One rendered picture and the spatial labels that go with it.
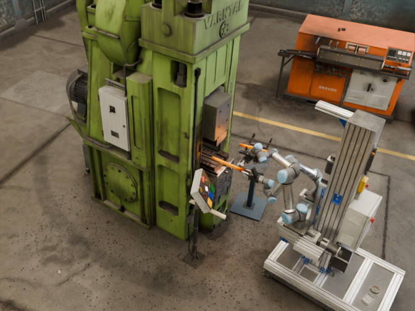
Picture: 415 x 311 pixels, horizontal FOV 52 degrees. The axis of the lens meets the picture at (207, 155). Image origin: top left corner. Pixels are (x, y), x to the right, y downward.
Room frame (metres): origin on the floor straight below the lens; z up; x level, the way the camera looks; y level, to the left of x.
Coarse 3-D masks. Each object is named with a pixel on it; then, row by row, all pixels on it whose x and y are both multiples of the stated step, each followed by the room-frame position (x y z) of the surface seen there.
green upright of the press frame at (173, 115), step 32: (160, 64) 3.49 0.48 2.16; (192, 64) 3.33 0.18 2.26; (160, 96) 3.54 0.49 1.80; (192, 96) 3.34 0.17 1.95; (160, 128) 3.53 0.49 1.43; (192, 128) 3.36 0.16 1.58; (160, 160) 3.48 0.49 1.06; (192, 160) 3.38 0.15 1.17; (160, 192) 3.52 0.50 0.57; (160, 224) 3.48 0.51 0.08; (192, 224) 3.43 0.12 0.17
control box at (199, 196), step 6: (198, 174) 3.16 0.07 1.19; (204, 174) 3.20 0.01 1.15; (198, 180) 3.06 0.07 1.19; (204, 180) 3.13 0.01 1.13; (192, 186) 3.00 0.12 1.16; (198, 186) 2.96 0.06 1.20; (204, 186) 3.06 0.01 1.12; (192, 192) 2.91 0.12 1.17; (198, 192) 2.90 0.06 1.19; (204, 192) 3.00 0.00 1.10; (198, 198) 2.90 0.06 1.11; (204, 198) 2.93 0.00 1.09; (210, 198) 3.02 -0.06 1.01; (198, 204) 2.90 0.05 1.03; (204, 204) 2.89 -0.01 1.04; (204, 210) 2.89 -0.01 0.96; (210, 210) 2.89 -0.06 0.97
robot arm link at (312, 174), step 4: (288, 156) 3.42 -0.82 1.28; (292, 156) 3.43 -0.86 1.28; (292, 160) 3.35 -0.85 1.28; (296, 160) 3.40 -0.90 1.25; (300, 164) 3.41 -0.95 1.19; (300, 168) 3.38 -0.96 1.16; (304, 168) 3.41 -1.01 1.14; (308, 168) 3.44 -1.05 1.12; (300, 172) 3.40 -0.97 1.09; (304, 172) 3.40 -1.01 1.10; (308, 172) 3.41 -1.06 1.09; (312, 172) 3.44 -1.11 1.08; (316, 172) 3.45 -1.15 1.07; (320, 172) 3.50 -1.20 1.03; (308, 176) 3.47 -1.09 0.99; (312, 176) 3.43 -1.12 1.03; (316, 176) 3.42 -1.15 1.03; (312, 180) 3.44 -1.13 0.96
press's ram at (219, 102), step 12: (216, 96) 3.68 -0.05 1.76; (228, 96) 3.69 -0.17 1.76; (204, 108) 3.53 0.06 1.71; (216, 108) 3.47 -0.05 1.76; (228, 108) 3.68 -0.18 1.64; (204, 120) 3.53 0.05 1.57; (216, 120) 3.47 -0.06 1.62; (228, 120) 3.70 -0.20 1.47; (204, 132) 3.53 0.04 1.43; (216, 132) 3.49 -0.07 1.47
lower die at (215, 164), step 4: (204, 152) 3.74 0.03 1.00; (208, 152) 3.76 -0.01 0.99; (204, 156) 3.69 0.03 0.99; (216, 156) 3.70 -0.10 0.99; (204, 160) 3.62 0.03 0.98; (208, 160) 3.62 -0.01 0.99; (212, 160) 3.62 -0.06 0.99; (216, 160) 3.62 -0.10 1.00; (200, 164) 3.60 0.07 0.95; (204, 164) 3.57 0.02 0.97; (208, 164) 3.57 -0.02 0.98; (212, 164) 3.57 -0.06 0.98; (216, 164) 3.57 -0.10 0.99; (220, 164) 3.63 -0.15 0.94; (208, 168) 3.55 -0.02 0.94; (212, 168) 3.52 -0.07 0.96; (216, 168) 3.55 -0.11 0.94
